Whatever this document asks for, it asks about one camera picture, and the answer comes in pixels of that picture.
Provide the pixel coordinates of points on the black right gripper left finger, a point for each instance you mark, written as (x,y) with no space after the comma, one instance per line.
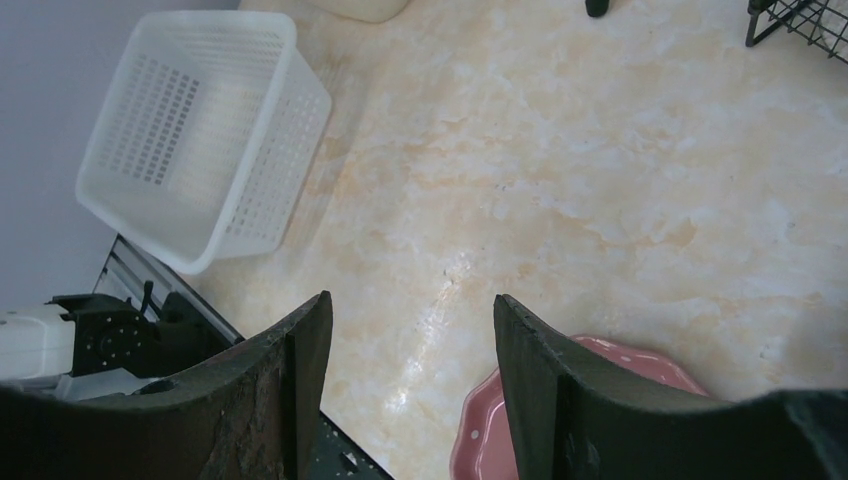
(250,412)

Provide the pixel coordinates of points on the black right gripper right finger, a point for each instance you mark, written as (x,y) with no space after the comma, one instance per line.
(575,415)

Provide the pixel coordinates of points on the pink polka dot plate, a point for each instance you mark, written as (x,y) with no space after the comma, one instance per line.
(483,447)

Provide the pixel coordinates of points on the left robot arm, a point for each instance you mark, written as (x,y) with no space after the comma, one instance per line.
(80,347)

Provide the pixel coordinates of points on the white plastic perforated basket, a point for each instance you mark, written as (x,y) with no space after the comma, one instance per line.
(205,137)

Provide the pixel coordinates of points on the black tripod music stand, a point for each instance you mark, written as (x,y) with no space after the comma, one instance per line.
(597,8)

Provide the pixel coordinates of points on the cream plastic waste bin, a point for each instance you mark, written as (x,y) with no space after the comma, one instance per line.
(369,11)

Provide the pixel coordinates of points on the black wire basket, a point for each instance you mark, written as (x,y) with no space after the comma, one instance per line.
(822,23)

